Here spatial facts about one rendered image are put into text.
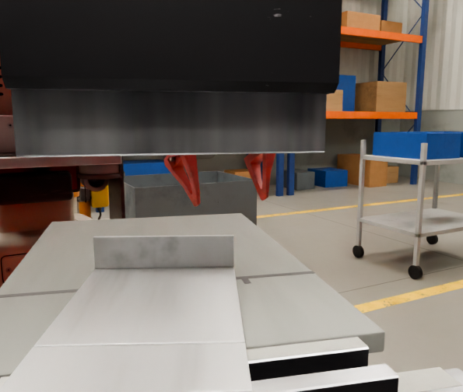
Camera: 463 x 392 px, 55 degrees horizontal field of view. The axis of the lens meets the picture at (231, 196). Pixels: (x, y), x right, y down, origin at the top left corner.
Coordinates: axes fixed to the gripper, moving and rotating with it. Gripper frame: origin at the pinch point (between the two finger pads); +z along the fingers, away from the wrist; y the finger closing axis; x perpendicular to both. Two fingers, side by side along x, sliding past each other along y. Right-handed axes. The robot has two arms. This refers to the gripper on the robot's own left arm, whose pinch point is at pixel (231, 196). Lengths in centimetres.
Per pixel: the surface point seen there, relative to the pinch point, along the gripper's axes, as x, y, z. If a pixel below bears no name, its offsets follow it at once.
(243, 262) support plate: -23.2, -12.2, 11.4
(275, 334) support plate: -31.6, -15.7, 15.7
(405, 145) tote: 165, 234, -75
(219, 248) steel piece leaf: -24.5, -14.2, 10.5
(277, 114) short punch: -37.8, -17.2, 8.4
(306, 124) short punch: -37.9, -16.2, 8.8
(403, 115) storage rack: 435, 577, -243
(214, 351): -32.1, -18.8, 15.7
